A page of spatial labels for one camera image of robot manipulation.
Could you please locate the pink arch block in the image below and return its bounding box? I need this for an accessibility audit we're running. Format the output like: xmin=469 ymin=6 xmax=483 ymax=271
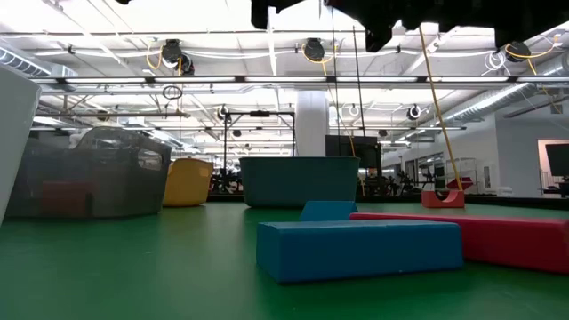
xmin=421 ymin=189 xmax=466 ymax=210

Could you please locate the long pink block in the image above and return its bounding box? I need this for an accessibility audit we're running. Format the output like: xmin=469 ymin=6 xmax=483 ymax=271
xmin=349 ymin=212 xmax=569 ymax=275

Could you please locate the blue rectangular block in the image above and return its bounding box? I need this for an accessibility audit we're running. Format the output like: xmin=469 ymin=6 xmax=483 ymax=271
xmin=255 ymin=220 xmax=465 ymax=284

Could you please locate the long ceiling light strip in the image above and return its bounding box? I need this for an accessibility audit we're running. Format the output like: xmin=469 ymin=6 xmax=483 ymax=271
xmin=33 ymin=76 xmax=569 ymax=84

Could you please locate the white round column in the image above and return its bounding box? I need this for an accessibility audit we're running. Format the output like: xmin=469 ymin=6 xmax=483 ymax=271
xmin=295 ymin=91 xmax=330 ymax=157

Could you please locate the black monitor screen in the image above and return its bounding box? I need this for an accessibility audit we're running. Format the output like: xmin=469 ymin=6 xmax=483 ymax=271
xmin=325 ymin=135 xmax=382 ymax=170

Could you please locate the blue-grey plastic bin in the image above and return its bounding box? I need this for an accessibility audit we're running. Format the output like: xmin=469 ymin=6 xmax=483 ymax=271
xmin=238 ymin=156 xmax=361 ymax=209

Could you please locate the yellow-orange plastic bin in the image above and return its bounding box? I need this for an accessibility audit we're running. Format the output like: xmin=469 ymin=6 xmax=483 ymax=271
xmin=162 ymin=157 xmax=215 ymax=208

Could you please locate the blue wedge block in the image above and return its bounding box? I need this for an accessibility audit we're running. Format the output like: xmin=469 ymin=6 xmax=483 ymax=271
xmin=299 ymin=200 xmax=359 ymax=222

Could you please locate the dark transparent plastic bin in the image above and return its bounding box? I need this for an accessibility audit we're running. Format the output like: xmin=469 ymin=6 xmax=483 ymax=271
xmin=4 ymin=126 xmax=173 ymax=219

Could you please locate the green table mat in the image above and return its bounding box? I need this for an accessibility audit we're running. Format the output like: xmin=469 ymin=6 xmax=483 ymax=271
xmin=0 ymin=202 xmax=569 ymax=320

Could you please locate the black metal rig frame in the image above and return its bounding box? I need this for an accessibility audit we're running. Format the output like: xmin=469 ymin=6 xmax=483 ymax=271
xmin=223 ymin=110 xmax=297 ymax=159

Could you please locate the yellow hanging cable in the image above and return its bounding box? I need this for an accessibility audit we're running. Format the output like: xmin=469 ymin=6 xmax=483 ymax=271
xmin=417 ymin=25 xmax=464 ymax=193

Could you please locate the thin black hanging cable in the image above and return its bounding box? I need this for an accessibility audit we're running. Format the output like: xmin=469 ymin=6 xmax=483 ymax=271
xmin=331 ymin=6 xmax=341 ymax=157

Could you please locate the silver ventilation duct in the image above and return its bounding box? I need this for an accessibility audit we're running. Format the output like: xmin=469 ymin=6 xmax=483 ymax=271
xmin=437 ymin=52 xmax=569 ymax=125
xmin=0 ymin=44 xmax=79 ymax=80

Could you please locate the black wall screen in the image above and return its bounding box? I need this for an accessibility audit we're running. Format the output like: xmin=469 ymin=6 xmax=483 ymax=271
xmin=545 ymin=143 xmax=569 ymax=178

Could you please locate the black table frame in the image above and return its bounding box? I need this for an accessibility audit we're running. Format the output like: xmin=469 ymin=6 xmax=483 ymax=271
xmin=206 ymin=193 xmax=569 ymax=212

